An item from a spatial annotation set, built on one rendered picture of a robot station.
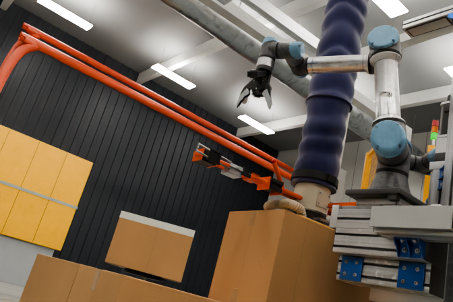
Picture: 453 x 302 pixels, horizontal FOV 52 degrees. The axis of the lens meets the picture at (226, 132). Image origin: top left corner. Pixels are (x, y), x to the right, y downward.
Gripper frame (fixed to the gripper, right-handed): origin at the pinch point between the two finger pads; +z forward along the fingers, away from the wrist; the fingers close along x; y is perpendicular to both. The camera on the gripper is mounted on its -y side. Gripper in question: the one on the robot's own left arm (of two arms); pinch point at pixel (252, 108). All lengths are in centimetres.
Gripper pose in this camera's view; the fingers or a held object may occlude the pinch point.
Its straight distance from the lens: 193.2
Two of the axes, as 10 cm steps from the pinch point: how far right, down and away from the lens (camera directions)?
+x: -9.0, -0.8, 4.4
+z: -2.5, 9.1, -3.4
